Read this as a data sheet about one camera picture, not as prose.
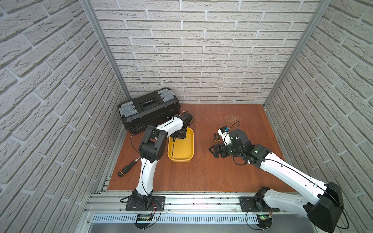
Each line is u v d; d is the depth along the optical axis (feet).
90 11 2.33
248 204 2.42
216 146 2.20
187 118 2.80
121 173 2.66
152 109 3.09
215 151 2.23
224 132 2.24
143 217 2.38
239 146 1.91
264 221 2.31
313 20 2.43
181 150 3.00
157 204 2.43
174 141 3.20
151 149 1.83
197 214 2.38
